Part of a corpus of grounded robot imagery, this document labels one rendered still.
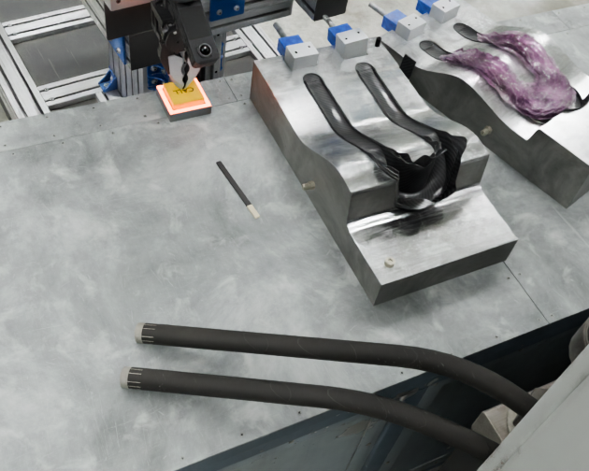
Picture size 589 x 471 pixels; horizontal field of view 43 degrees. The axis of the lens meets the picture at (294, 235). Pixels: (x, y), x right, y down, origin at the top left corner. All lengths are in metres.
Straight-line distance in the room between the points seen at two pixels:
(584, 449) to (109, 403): 0.74
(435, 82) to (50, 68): 1.32
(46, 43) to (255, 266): 1.50
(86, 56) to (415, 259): 1.55
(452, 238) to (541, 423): 0.76
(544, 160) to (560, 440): 0.99
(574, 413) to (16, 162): 1.07
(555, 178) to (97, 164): 0.81
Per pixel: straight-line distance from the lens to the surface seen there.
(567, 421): 0.45
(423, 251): 1.19
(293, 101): 1.32
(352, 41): 1.42
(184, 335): 1.06
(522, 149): 1.43
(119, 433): 1.05
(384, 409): 1.00
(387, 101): 1.38
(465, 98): 1.46
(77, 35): 2.55
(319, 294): 1.17
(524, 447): 0.50
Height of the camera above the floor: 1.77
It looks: 52 degrees down
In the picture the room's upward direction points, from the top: 12 degrees clockwise
